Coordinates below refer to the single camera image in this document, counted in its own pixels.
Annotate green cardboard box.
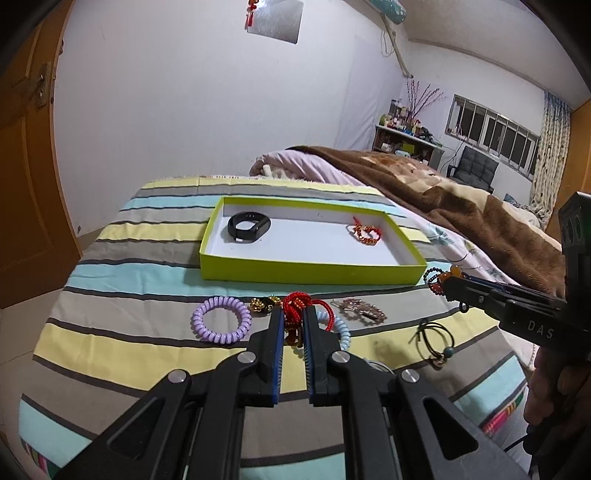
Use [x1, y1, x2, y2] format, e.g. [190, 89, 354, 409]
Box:
[199, 196, 428, 286]

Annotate black hair ties with bead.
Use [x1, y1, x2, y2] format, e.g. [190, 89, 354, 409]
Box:
[409, 318, 458, 370]

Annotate metal door latch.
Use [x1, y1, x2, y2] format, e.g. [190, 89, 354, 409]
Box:
[34, 62, 54, 109]

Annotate floral bedsheet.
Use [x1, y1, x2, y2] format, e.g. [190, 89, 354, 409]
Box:
[406, 217, 522, 287]

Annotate purple flower branches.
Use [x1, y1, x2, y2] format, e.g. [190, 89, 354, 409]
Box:
[406, 79, 446, 123]

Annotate black chair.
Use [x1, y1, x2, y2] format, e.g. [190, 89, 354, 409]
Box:
[450, 147, 499, 192]

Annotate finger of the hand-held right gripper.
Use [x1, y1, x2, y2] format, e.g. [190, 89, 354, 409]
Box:
[466, 276, 568, 305]
[441, 278, 509, 321]

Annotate white wall pipe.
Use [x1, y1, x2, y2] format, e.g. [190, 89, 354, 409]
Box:
[381, 14, 414, 77]

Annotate pink rhinestone hair clip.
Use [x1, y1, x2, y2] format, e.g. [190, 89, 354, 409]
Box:
[331, 298, 387, 326]

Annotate dark and orange beaded bracelet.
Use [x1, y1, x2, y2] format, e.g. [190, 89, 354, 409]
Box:
[422, 265, 462, 301]

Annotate striped cloth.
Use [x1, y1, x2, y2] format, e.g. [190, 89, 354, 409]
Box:
[18, 174, 529, 480]

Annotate light patterned bedding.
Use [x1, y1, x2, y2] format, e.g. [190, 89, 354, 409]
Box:
[503, 194, 546, 227]

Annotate brown blanket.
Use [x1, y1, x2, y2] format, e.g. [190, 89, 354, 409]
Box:
[286, 145, 568, 298]

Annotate light blue spiral hair tie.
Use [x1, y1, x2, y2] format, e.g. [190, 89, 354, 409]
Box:
[290, 310, 352, 357]

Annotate gold and black hair ornament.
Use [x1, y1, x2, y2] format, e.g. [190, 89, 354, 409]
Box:
[249, 295, 282, 317]

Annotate wall air conditioner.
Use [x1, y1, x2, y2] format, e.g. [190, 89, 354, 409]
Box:
[369, 0, 408, 26]

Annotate red cord bracelet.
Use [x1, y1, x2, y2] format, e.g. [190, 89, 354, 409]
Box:
[281, 292, 335, 347]

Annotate black cable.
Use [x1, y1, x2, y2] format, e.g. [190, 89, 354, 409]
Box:
[503, 429, 532, 457]

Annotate purple spiral hair tie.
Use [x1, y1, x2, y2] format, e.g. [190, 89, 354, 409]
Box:
[191, 298, 252, 344]

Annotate pink quilt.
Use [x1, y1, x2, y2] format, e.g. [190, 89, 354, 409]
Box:
[249, 150, 370, 185]

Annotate person's right hand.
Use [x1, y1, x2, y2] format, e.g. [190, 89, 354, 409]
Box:
[524, 351, 587, 428]

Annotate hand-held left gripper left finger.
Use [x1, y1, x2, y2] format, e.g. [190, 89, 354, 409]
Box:
[53, 305, 284, 480]

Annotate patterned curtain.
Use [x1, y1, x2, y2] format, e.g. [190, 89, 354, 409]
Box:
[529, 90, 573, 227]

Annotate clutter of bottles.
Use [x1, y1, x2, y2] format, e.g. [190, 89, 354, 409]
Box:
[379, 99, 437, 141]

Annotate orange wooden door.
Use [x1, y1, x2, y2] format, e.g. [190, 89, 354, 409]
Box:
[0, 0, 84, 310]

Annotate orange wooden wardrobe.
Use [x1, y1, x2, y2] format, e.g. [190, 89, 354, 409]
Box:
[547, 95, 591, 241]

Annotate barred window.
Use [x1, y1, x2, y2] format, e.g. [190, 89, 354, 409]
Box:
[445, 95, 541, 178]

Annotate red and gold bracelet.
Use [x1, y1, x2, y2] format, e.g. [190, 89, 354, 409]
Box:
[347, 216, 383, 246]

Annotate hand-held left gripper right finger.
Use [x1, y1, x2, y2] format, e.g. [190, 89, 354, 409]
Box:
[302, 305, 532, 480]

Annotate white shelf desk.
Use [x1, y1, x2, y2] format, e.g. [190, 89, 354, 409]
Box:
[372, 124, 444, 167]

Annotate black smart band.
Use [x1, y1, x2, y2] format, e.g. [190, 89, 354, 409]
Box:
[228, 211, 271, 243]

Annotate silver foil wall sheet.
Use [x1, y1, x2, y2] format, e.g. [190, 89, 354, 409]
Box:
[245, 0, 304, 44]

